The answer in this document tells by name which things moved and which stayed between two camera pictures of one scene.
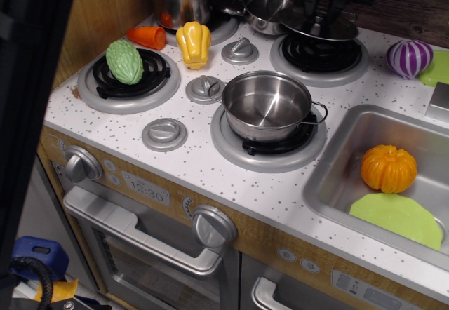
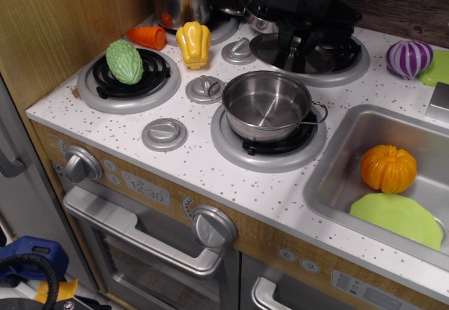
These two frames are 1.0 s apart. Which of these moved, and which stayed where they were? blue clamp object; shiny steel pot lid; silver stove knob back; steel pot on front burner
Moved: shiny steel pot lid
Stayed: silver stove knob back; blue clamp object; steel pot on front burner
